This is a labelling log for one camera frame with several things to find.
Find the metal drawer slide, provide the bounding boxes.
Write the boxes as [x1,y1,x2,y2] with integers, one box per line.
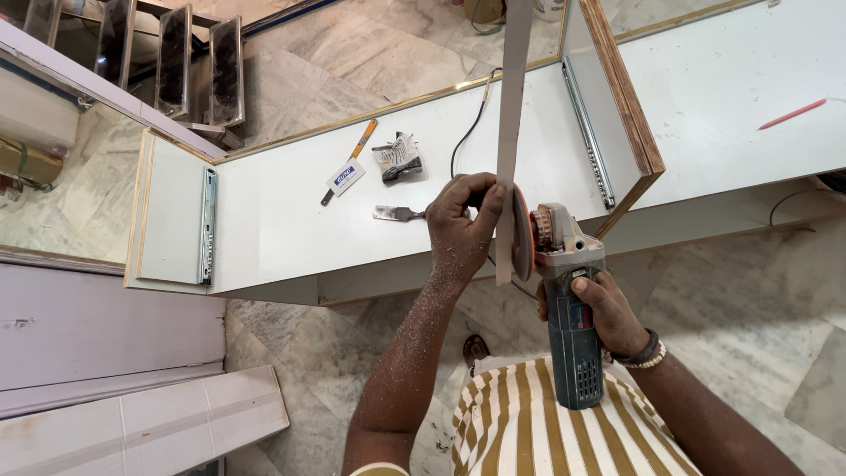
[562,56,616,211]
[197,168,218,286]

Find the striped white brown shirt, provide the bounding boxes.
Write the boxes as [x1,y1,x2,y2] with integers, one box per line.
[451,357,701,476]

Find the white laminated boards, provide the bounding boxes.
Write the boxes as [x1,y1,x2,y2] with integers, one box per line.
[0,365,290,476]

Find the clear plastic screw bag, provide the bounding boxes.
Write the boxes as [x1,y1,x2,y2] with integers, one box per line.
[371,131,424,186]

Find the glass louvre frame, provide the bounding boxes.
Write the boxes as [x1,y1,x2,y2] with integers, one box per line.
[23,0,247,149]

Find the beaded wrist bracelets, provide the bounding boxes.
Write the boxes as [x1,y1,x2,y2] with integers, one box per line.
[609,328,667,370]

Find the steel chisel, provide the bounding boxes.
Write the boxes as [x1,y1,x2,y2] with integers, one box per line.
[372,205,427,223]

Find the person's sandalled foot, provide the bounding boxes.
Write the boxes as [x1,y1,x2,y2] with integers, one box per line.
[463,334,491,371]

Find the white laminate strip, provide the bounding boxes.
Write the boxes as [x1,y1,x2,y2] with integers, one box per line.
[494,0,535,286]

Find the pale purple board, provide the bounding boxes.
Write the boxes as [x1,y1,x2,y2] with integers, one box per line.
[0,19,227,160]

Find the yellow handled utility knife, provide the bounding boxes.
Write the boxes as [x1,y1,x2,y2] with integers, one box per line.
[320,118,379,207]

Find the white blade packet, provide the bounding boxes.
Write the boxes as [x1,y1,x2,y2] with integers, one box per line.
[326,157,366,198]

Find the black power cable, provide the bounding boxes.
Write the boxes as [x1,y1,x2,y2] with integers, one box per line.
[450,67,539,301]

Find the red pencil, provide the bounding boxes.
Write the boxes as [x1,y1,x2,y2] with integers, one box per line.
[758,98,828,131]

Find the white plywood cabinet carcass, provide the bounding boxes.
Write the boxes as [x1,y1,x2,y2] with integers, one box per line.
[123,0,846,307]

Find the blue angle grinder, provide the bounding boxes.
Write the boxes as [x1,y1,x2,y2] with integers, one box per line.
[512,184,607,411]

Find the person's right hand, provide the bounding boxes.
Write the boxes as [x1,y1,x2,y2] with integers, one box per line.
[536,271,653,360]

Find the person's left hand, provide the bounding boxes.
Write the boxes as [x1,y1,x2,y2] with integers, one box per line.
[426,172,507,278]

